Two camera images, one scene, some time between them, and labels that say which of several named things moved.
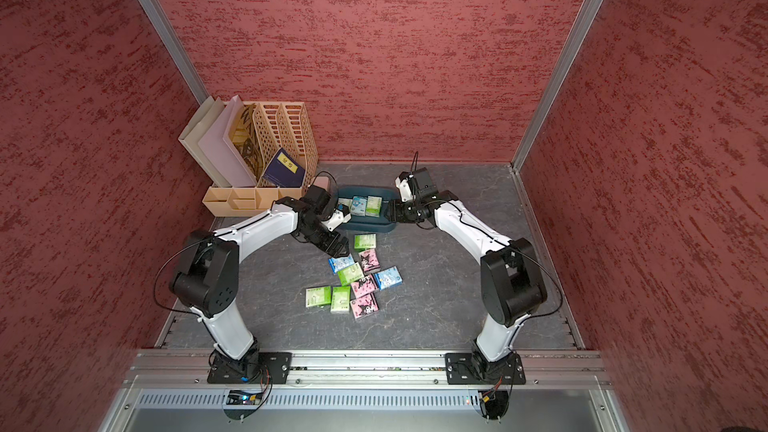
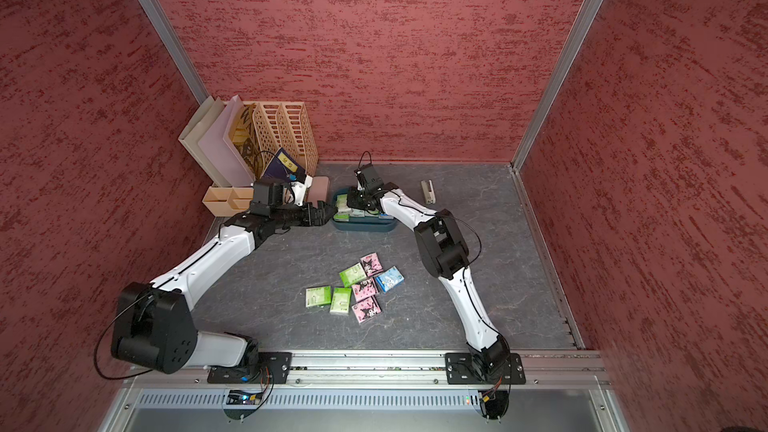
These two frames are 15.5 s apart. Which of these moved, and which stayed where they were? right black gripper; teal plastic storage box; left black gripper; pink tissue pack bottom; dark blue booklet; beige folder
Moved: right black gripper; left black gripper
Stayed: beige folder; teal plastic storage box; dark blue booklet; pink tissue pack bottom
